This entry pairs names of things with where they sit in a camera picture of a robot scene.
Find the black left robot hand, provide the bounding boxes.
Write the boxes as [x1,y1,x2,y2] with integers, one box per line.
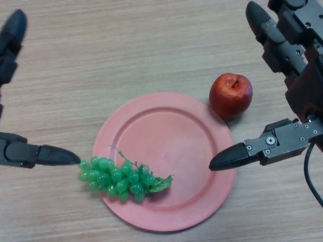
[0,9,81,169]

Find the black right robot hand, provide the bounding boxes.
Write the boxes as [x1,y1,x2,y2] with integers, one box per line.
[208,0,323,171]

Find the red apple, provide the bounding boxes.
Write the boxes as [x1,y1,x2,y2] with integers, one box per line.
[208,73,253,119]

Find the green grapes bunch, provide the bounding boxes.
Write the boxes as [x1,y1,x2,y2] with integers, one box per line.
[77,145,175,202]

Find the pink round plate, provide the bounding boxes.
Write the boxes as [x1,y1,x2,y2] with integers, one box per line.
[92,92,237,232]

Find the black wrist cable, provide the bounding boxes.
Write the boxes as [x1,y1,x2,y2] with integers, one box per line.
[304,141,323,206]

